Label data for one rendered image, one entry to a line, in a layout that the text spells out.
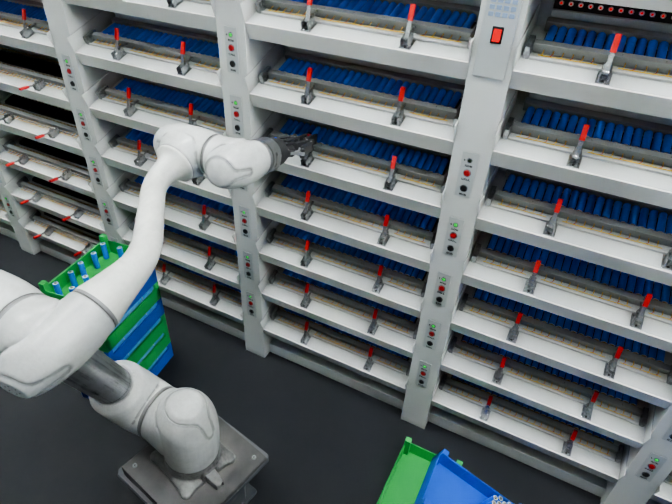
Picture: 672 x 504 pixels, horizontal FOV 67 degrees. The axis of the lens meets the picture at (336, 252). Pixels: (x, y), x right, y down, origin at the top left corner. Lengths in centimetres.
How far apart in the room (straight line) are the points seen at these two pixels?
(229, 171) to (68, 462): 126
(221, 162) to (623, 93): 85
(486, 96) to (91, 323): 94
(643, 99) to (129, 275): 106
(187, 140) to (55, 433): 126
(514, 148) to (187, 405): 104
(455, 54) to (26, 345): 103
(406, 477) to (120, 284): 123
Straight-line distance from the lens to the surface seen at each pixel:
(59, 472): 205
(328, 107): 144
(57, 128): 236
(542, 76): 123
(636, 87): 124
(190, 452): 149
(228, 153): 118
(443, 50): 129
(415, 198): 142
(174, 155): 126
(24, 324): 99
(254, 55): 155
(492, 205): 141
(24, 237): 299
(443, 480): 182
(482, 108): 127
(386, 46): 131
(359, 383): 205
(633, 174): 131
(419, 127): 135
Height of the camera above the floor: 163
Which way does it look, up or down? 37 degrees down
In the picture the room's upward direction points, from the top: 3 degrees clockwise
